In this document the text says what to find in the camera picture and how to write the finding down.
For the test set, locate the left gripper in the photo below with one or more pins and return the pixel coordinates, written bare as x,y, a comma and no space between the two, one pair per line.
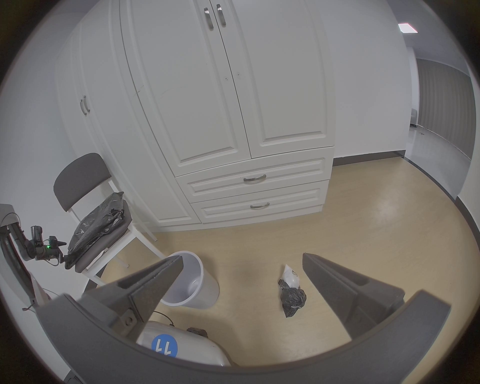
50,255

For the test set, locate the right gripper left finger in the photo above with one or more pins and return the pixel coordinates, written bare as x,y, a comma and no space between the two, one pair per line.
150,288

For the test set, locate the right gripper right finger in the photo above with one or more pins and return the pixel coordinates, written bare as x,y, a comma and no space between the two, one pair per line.
348,300

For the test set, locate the black plastic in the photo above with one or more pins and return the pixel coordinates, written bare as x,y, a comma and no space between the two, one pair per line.
293,298

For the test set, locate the black plastic bag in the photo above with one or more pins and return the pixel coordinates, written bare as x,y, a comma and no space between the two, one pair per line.
97,225

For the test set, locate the white paper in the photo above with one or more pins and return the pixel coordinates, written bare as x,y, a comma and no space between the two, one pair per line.
290,275

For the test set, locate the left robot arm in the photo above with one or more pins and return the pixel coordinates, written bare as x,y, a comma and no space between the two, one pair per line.
20,243

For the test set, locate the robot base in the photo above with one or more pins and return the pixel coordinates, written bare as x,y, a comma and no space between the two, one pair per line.
195,345

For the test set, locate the white trash bin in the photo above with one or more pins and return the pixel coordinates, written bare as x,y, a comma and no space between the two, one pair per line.
206,288

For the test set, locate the white chair with grey seat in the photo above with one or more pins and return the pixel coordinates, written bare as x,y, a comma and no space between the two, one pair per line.
80,180

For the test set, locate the white wardrobe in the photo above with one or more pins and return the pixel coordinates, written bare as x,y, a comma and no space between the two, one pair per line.
210,93

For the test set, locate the square ceiling light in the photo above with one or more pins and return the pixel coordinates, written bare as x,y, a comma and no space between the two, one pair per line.
407,28

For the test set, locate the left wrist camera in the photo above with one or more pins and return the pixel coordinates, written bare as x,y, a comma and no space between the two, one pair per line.
56,242

